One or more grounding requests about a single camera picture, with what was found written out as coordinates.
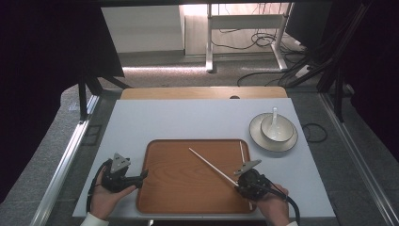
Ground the black cable loop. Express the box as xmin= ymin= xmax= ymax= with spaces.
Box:
xmin=301 ymin=122 xmax=329 ymax=144

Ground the person's right hand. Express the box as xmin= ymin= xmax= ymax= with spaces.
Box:
xmin=250 ymin=183 xmax=292 ymax=226

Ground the dark floor hatch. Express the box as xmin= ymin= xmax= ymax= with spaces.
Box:
xmin=81 ymin=124 xmax=104 ymax=147

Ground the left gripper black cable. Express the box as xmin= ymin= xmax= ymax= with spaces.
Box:
xmin=86 ymin=158 xmax=113 ymax=214

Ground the white cabinet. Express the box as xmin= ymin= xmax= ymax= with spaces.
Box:
xmin=101 ymin=5 xmax=185 ymax=54

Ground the light grey table board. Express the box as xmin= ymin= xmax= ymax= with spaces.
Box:
xmin=72 ymin=97 xmax=337 ymax=219

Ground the aluminium rail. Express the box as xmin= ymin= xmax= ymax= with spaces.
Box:
xmin=29 ymin=93 xmax=101 ymax=226
xmin=319 ymin=93 xmax=399 ymax=226

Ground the person's left hand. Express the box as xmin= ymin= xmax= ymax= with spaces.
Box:
xmin=89 ymin=168 xmax=137 ymax=221

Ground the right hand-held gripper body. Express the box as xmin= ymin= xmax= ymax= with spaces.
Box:
xmin=233 ymin=158 xmax=273 ymax=202

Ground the white power strip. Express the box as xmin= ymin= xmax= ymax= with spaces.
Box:
xmin=294 ymin=64 xmax=312 ymax=78

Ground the white ceramic spoon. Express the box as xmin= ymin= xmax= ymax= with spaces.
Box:
xmin=267 ymin=106 xmax=282 ymax=141

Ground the white bowl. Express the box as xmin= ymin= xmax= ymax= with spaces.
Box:
xmin=260 ymin=113 xmax=295 ymax=143

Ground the brown wooden tray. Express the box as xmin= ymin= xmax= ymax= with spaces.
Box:
xmin=136 ymin=138 xmax=258 ymax=216

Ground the black curtain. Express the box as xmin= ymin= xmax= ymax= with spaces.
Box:
xmin=340 ymin=0 xmax=399 ymax=162
xmin=0 ymin=0 xmax=125 ymax=203

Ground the white desk frame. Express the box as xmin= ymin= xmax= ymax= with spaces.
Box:
xmin=205 ymin=2 xmax=295 ymax=74

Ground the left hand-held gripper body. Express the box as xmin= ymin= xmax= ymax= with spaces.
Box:
xmin=101 ymin=153 xmax=144 ymax=193

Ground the black floor cable bundle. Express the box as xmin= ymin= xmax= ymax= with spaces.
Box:
xmin=210 ymin=28 xmax=307 ymax=54

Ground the person's left white sleeve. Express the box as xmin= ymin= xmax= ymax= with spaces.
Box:
xmin=79 ymin=212 xmax=110 ymax=226

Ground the black metal stand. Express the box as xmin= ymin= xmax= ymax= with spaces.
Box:
xmin=77 ymin=69 xmax=132 ymax=122
xmin=283 ymin=2 xmax=373 ymax=123

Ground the white plate with dark rim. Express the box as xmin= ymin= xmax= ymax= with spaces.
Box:
xmin=248 ymin=112 xmax=299 ymax=153

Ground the wooden table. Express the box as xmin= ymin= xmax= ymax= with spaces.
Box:
xmin=120 ymin=87 xmax=289 ymax=101

